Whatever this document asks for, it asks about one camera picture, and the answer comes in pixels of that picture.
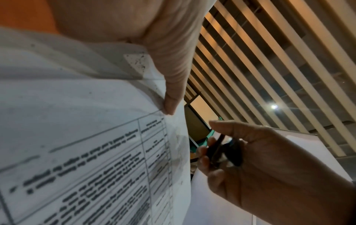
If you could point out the person's left hand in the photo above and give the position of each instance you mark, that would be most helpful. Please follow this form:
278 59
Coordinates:
133 19

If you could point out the person's right hand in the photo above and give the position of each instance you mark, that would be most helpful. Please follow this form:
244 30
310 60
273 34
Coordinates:
278 175

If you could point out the printed white paper sheet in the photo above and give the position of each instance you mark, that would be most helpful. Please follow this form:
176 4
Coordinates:
83 131

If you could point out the round ceiling light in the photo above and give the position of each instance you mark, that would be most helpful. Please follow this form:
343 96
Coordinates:
274 106

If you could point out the green object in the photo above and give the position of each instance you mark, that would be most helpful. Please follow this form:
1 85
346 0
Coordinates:
212 134

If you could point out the dark framed window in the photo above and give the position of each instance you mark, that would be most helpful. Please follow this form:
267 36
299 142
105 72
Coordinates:
201 116

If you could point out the row of beige ceiling slats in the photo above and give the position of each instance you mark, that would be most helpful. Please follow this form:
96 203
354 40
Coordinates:
278 55

